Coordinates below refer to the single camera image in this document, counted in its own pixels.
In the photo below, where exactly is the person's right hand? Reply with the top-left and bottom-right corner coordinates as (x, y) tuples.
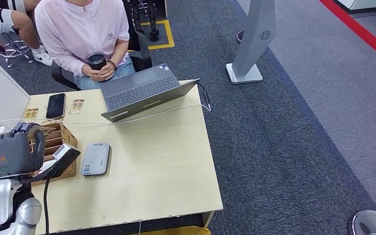
(81, 63), (106, 82)

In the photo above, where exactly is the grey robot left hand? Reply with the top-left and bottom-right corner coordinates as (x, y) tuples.
(0, 122), (47, 179)

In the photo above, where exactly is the person's left hand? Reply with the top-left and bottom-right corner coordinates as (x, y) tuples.
(97, 61), (116, 82)

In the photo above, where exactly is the black steel tumbler cup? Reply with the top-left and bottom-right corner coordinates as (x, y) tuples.
(86, 51), (107, 71)

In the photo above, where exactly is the wooden card organizer box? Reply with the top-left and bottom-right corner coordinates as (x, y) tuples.
(27, 122), (78, 187)

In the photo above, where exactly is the grey card reader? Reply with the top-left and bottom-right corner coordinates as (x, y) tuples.
(81, 142), (112, 177)

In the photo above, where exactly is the grey open laptop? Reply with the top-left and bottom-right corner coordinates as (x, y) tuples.
(100, 63), (201, 123)

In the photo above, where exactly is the white paper roll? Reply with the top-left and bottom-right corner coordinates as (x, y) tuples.
(40, 159), (57, 172)

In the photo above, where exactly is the black office chair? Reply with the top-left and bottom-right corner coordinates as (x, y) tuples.
(50, 0), (153, 92)

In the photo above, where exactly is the black smartphone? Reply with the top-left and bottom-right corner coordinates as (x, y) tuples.
(46, 93), (67, 119)

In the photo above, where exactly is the white box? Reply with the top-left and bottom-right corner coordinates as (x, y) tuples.
(0, 53), (31, 125)

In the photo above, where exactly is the chrome stool base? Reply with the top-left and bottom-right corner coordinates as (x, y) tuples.
(0, 32), (35, 69)

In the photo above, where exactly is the grey kiosk stand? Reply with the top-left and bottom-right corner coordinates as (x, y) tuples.
(225, 0), (277, 85)

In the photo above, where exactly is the yellow object under table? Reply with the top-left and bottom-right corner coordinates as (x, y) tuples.
(139, 226), (212, 235)

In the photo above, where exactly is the white cabinet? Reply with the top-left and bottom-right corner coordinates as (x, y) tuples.
(332, 0), (376, 15)

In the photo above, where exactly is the white cable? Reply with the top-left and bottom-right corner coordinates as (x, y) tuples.
(0, 103), (212, 128)

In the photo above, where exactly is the pale wrist camera on bracket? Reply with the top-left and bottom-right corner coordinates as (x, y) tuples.
(19, 143), (81, 184)

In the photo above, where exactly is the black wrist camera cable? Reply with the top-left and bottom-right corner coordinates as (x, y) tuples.
(43, 176), (52, 235)

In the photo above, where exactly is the black laptop cable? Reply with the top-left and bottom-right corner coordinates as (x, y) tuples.
(196, 83), (212, 106)

